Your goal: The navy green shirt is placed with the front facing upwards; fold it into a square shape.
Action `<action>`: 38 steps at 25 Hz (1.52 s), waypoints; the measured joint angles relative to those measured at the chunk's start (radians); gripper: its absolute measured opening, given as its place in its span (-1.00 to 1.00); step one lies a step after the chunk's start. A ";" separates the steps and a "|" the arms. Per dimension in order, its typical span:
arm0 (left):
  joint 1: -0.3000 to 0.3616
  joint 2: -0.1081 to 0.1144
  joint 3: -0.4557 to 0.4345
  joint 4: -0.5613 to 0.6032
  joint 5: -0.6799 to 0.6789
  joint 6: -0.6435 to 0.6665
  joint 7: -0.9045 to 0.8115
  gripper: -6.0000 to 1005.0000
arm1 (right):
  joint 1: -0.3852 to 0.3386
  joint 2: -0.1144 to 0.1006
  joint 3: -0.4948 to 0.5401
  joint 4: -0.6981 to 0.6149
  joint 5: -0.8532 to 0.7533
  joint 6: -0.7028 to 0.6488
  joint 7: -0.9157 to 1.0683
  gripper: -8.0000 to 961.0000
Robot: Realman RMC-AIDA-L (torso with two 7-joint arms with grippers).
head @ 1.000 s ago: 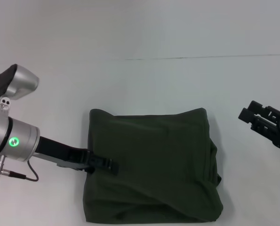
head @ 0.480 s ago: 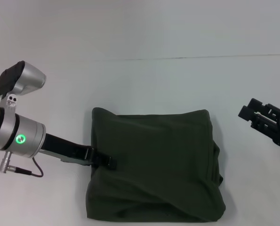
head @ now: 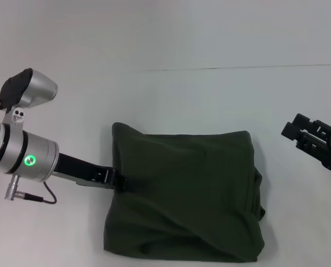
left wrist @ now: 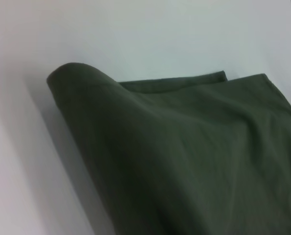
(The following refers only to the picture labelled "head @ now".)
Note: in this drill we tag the dark green FREE t-shirt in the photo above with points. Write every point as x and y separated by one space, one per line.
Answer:
187 194

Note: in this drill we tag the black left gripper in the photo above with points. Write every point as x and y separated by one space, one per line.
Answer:
84 168

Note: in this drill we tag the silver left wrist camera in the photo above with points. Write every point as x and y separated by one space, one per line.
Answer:
23 90

